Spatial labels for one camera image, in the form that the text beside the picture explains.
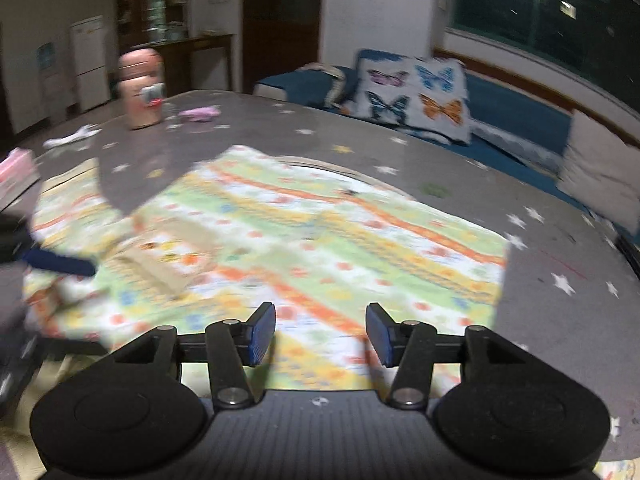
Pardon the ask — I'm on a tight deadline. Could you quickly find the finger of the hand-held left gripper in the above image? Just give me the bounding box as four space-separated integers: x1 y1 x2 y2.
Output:
19 249 97 277

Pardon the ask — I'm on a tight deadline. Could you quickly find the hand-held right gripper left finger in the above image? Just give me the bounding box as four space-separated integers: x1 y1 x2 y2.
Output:
102 302 277 409

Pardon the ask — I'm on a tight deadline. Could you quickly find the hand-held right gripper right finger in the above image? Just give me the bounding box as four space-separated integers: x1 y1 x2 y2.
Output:
365 302 533 409

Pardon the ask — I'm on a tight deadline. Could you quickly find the patterned children's pajama top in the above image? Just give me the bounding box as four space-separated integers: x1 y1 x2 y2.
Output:
22 145 511 391

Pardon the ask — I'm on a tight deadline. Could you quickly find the pink box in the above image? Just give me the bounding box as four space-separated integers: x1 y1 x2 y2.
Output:
0 147 41 206

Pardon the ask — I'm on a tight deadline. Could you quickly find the crumpled white paper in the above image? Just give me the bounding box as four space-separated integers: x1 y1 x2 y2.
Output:
42 125 101 150

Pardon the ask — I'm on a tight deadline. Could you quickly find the white floor appliance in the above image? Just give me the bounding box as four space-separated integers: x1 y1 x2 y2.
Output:
37 40 68 111

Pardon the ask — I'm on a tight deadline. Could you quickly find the pink cartoon water bottle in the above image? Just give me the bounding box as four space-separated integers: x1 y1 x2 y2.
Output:
117 49 166 131

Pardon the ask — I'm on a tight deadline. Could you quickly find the white refrigerator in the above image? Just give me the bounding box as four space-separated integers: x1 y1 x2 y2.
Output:
69 15 110 113

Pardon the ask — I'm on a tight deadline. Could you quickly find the grey star-printed tablecloth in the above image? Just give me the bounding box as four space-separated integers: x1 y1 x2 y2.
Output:
0 90 640 480

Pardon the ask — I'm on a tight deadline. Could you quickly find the pink clay lump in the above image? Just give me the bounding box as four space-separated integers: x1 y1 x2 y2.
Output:
179 105 221 123

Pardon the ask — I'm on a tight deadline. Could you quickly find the butterfly print pillow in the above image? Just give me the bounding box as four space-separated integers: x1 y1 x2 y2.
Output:
345 52 473 146

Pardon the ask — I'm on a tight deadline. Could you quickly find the blue sofa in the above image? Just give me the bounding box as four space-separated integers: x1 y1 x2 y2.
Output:
252 49 640 271

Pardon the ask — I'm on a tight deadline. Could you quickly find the dark glass-door cabinet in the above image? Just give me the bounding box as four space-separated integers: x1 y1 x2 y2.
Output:
115 0 193 46

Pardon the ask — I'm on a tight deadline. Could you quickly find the plain grey pillow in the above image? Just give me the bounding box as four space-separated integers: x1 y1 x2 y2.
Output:
556 109 640 241

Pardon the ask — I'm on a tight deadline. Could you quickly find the dark wooden door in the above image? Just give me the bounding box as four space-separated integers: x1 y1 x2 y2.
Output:
242 0 323 93

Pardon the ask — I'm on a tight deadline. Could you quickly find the dark window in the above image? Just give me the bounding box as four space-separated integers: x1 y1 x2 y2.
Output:
442 0 640 111

